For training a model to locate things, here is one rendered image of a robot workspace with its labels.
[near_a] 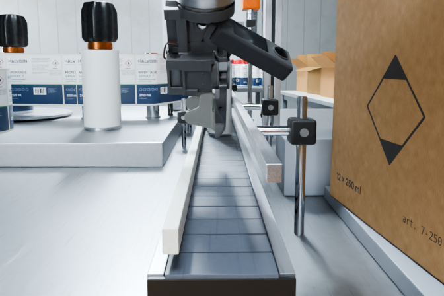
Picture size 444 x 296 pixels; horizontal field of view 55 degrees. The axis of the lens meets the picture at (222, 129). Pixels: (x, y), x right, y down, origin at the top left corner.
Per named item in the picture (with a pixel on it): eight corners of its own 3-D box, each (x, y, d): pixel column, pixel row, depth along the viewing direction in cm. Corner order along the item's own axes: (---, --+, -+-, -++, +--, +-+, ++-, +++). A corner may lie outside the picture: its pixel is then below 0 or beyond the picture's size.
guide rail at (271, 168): (226, 92, 136) (226, 88, 136) (230, 92, 136) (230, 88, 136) (265, 183, 30) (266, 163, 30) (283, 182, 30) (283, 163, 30)
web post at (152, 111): (146, 116, 128) (145, 53, 126) (161, 116, 128) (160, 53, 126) (143, 118, 124) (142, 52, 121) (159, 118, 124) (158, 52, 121)
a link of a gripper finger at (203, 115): (186, 135, 66) (183, 84, 60) (224, 135, 66) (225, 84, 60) (185, 149, 63) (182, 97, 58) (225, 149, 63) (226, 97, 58)
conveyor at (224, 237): (207, 108, 195) (207, 100, 194) (226, 108, 195) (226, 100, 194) (165, 325, 32) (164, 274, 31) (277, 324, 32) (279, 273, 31)
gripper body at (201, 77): (173, 71, 63) (167, -11, 55) (232, 71, 63) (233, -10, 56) (168, 100, 57) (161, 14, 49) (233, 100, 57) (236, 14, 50)
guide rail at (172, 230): (203, 109, 137) (203, 102, 137) (207, 109, 137) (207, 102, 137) (161, 255, 31) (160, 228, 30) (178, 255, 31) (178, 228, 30)
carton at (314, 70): (291, 92, 410) (293, 53, 405) (334, 92, 419) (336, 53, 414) (310, 96, 366) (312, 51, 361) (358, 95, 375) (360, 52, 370)
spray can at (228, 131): (209, 133, 97) (209, 40, 94) (232, 133, 97) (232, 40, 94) (207, 136, 92) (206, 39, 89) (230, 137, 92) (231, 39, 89)
